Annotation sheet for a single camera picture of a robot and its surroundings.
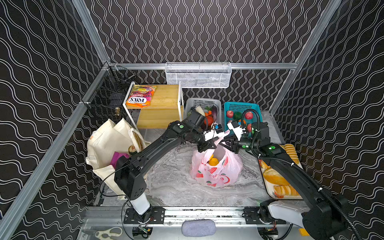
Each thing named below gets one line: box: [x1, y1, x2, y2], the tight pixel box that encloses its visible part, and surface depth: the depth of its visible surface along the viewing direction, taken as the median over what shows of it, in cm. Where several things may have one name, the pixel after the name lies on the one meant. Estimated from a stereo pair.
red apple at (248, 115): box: [244, 111, 253, 120], surface depth 115 cm
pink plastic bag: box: [190, 131, 243, 187], surface depth 74 cm
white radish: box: [195, 105, 206, 117], surface depth 114 cm
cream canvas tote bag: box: [85, 118, 146, 200], surface depth 78 cm
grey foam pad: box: [181, 219, 217, 237], surface depth 70 cm
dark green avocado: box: [233, 111, 243, 121], surface depth 115 cm
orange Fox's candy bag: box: [126, 84, 157, 108], surface depth 80 cm
